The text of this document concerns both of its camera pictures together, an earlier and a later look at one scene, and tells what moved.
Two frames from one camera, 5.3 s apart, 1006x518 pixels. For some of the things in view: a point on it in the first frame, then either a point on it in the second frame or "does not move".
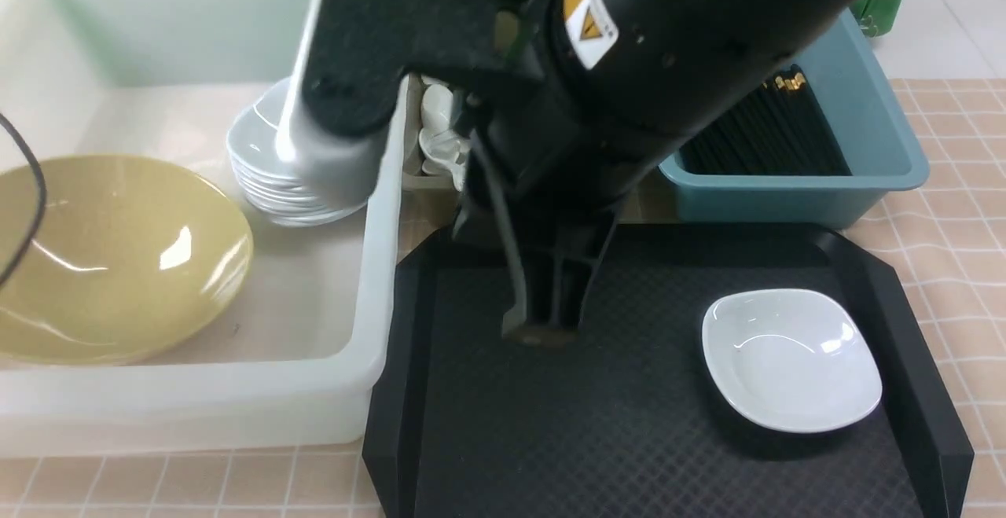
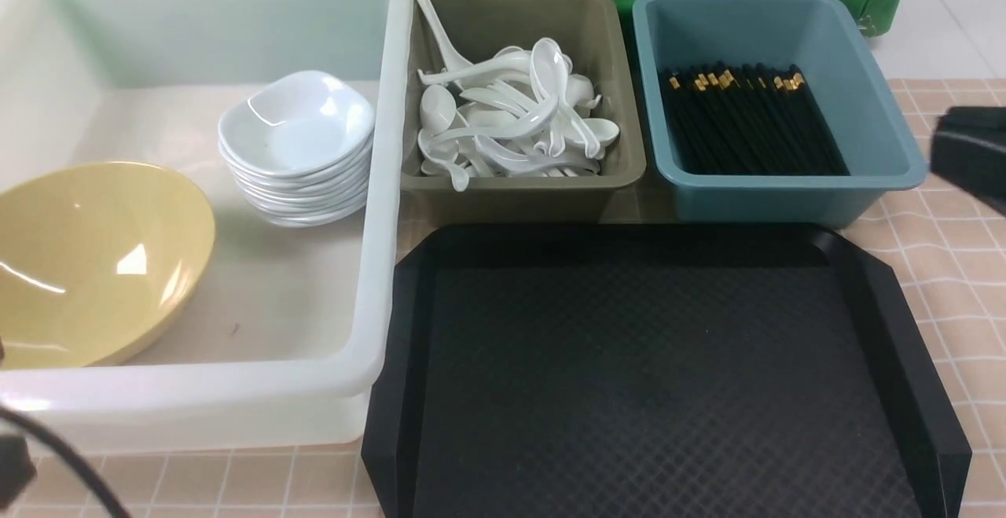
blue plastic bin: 870,127 does not move
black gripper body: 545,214 → 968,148
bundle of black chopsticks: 780,130 does not move
